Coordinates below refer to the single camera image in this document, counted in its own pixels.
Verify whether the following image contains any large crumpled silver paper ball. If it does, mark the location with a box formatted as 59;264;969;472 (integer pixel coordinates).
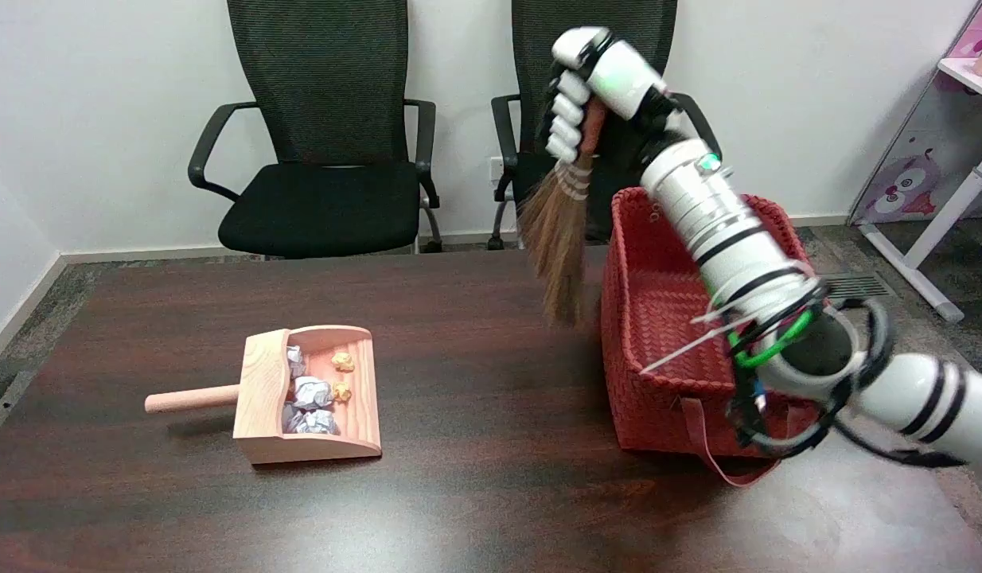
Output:
283;404;339;435

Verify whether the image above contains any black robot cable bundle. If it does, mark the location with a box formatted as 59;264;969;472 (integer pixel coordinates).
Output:
726;279;969;472

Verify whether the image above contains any black mesh office chair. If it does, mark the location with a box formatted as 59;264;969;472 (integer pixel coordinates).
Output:
491;0;723;251
188;0;444;259

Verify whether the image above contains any pink cartoon kids shelf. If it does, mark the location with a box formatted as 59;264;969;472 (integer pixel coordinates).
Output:
849;0;982;228

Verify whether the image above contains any white desk leg frame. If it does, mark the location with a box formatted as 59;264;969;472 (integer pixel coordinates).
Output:
857;139;982;323

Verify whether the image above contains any small straw hand broom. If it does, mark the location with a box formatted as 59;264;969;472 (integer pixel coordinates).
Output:
516;99;611;327

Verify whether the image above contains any white zip tie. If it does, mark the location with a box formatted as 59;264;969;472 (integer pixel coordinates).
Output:
641;306;782;375

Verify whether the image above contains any green robot cable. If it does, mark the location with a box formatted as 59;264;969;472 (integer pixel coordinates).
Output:
728;309;815;369

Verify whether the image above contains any red woven basket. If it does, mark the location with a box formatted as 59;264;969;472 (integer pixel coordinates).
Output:
600;187;828;487

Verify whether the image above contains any metal floor vent grille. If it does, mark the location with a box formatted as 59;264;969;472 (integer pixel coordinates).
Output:
817;273;894;300

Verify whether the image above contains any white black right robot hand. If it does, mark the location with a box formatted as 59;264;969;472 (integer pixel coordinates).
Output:
543;26;676;165

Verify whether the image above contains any wooden dustpan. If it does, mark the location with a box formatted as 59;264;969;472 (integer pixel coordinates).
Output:
145;325;383;466

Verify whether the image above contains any medium crumpled silver paper ball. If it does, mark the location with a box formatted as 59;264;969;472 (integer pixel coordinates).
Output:
292;376;334;411

